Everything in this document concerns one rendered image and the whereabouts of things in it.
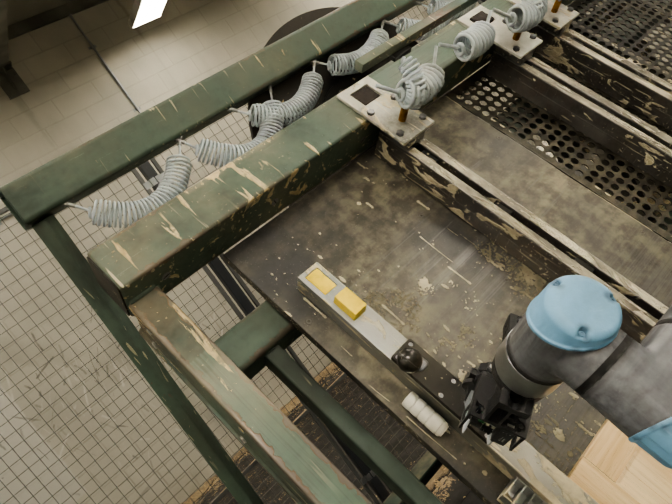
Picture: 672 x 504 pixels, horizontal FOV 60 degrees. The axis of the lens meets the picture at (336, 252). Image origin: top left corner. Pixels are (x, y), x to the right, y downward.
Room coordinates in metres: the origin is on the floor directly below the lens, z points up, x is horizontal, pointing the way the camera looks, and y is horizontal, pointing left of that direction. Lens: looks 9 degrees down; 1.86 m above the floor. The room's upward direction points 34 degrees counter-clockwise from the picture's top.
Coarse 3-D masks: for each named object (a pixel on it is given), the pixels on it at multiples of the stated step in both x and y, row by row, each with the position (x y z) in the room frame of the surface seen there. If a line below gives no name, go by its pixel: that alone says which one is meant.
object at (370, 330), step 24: (312, 288) 1.01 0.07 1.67; (336, 288) 1.01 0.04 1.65; (336, 312) 0.98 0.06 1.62; (360, 336) 0.96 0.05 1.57; (384, 336) 0.95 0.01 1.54; (384, 360) 0.94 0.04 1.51; (408, 384) 0.92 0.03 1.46; (504, 456) 0.82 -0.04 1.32; (528, 456) 0.81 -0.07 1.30; (528, 480) 0.79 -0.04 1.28; (552, 480) 0.79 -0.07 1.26
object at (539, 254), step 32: (416, 64) 1.12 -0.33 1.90; (384, 96) 1.25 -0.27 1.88; (416, 96) 1.13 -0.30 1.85; (384, 128) 1.19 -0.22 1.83; (416, 128) 1.19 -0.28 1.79; (384, 160) 1.27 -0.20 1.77; (416, 160) 1.19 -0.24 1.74; (448, 160) 1.18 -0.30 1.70; (448, 192) 1.16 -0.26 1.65; (480, 192) 1.15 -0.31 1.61; (480, 224) 1.14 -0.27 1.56; (512, 224) 1.07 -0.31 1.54; (544, 224) 1.08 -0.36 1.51; (544, 256) 1.05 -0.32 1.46; (576, 256) 1.04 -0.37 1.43; (608, 288) 0.98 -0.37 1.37; (640, 288) 0.98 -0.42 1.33; (640, 320) 0.95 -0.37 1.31
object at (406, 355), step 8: (400, 352) 0.81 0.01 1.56; (408, 352) 0.80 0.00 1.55; (416, 352) 0.81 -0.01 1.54; (400, 360) 0.81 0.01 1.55; (408, 360) 0.80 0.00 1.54; (416, 360) 0.80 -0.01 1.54; (424, 360) 0.90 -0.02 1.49; (400, 368) 0.81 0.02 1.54; (408, 368) 0.80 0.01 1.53; (416, 368) 0.80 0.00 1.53; (424, 368) 0.90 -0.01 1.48
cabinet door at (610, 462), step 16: (608, 432) 0.86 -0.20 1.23; (592, 448) 0.84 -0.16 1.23; (608, 448) 0.84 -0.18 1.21; (624, 448) 0.84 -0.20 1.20; (640, 448) 0.84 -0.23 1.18; (576, 464) 0.83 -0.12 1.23; (592, 464) 0.83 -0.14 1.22; (608, 464) 0.83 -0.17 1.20; (624, 464) 0.83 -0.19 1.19; (640, 464) 0.83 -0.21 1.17; (656, 464) 0.83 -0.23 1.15; (576, 480) 0.81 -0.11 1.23; (592, 480) 0.81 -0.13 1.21; (608, 480) 0.81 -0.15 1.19; (624, 480) 0.81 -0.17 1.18; (640, 480) 0.81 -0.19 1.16; (656, 480) 0.81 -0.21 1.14; (592, 496) 0.79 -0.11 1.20; (608, 496) 0.79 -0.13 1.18; (624, 496) 0.79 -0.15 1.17; (640, 496) 0.80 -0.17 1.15; (656, 496) 0.80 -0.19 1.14
